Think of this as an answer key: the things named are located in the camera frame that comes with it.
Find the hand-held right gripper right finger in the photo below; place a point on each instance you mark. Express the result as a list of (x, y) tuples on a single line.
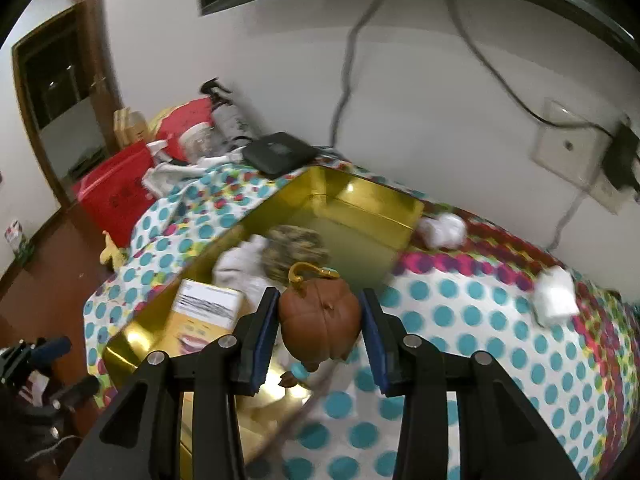
[(375, 345)]

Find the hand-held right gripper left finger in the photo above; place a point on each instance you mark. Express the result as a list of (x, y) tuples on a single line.
[(265, 342)]

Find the brown clay teapot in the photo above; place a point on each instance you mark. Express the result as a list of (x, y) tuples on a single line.
[(320, 320)]

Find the yellow box with smile print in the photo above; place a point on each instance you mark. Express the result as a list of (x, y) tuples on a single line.
[(207, 310)]

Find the plastic-wrapped white towel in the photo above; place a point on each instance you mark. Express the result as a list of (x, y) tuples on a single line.
[(235, 265)]

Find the gold tin box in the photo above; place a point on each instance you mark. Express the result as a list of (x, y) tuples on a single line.
[(350, 220)]

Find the polka-dot tablecloth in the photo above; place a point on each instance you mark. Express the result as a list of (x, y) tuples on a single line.
[(475, 320)]

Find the crumpled clear plastic bag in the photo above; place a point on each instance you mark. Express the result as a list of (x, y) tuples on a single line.
[(442, 230)]

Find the small yellow toy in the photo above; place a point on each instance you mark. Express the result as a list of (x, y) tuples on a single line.
[(111, 252)]

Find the rolled white towel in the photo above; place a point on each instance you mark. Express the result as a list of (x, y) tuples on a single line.
[(556, 292)]

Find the black router box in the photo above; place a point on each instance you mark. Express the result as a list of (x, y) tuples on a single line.
[(277, 152)]

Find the red gift box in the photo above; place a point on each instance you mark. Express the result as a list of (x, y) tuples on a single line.
[(117, 195)]

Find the spray bottle with black trigger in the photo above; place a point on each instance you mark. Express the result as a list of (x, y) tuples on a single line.
[(227, 112)]

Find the light wooden boards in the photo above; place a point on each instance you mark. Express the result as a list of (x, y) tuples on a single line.
[(132, 127)]

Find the black charger plug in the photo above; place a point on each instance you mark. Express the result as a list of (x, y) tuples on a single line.
[(622, 160)]

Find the wooden framed door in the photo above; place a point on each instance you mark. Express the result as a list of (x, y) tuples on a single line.
[(30, 110)]

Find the white wall socket plate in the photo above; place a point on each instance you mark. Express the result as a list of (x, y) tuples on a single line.
[(567, 142)]

